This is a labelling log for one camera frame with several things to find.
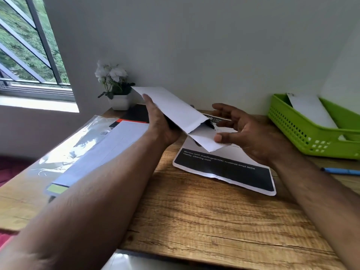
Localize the grey window frame rail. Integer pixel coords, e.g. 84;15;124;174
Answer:
0;81;76;102

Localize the white flower plant in pot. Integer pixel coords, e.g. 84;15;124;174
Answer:
94;61;136;111

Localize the person's right hand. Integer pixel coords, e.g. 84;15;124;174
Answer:
211;103;293;166

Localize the green plastic basket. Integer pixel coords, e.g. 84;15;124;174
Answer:
267;93;360;161

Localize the person's right forearm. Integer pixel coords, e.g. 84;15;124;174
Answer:
270;151;360;270

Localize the person's left forearm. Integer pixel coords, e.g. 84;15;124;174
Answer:
0;135;183;270

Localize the person's left hand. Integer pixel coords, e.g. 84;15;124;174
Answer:
142;93;186;147

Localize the black white printed paper sheet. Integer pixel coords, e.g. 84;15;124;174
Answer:
172;114;277;197
187;123;236;153

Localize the clear plastic wrapper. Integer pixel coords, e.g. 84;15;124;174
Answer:
28;115;124;177

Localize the stack of white envelopes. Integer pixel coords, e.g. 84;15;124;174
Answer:
45;119;150;197

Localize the white paper envelope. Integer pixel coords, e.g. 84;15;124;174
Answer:
131;86;211;135
286;92;347;141

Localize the blue pen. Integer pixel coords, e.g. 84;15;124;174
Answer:
322;167;360;176

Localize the black notebook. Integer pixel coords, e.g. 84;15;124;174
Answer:
123;103;150;123

